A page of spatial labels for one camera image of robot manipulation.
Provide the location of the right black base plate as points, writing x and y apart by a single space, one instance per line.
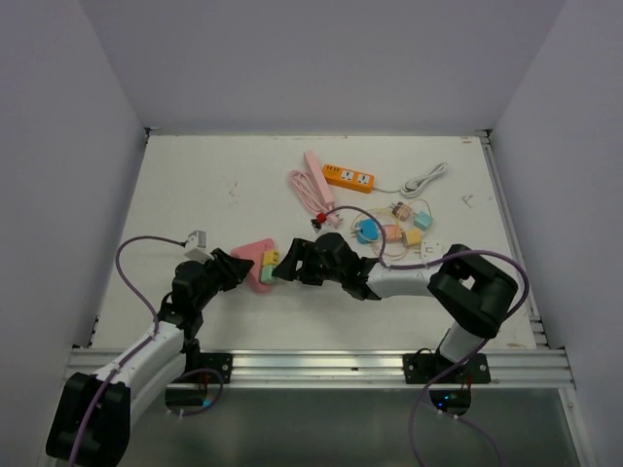
424 365

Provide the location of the yellow USB charger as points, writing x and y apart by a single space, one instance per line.
270 258

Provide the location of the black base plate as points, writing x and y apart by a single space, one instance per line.
213 366
424 365

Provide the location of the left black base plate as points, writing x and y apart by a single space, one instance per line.
213 366

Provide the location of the pink long power strip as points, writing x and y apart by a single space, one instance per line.
317 178

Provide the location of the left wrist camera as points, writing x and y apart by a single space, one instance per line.
195 247

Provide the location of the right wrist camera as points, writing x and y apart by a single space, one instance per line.
322 221

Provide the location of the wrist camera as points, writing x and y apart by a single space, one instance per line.
322 221
195 247

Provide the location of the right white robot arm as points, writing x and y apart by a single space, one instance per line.
476 293

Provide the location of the aluminium rail frame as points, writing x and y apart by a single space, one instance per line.
383 369

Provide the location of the green USB charger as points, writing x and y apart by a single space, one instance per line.
266 275

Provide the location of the teal plug charger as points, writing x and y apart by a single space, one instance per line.
422 221

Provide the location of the yellow plug charger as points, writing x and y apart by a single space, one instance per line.
412 238

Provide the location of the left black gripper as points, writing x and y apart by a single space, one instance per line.
231 268

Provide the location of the pink triangular power strip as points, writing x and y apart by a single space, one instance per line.
254 252

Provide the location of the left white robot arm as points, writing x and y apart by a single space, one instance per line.
96 412

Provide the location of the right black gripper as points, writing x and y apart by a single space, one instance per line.
300 250

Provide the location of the blue plug adapter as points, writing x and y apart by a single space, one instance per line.
366 231

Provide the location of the peach USB charger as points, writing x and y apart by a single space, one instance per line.
393 233

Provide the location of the orange power strip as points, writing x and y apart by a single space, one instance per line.
349 179

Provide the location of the pink plug charger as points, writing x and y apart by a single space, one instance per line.
401 211

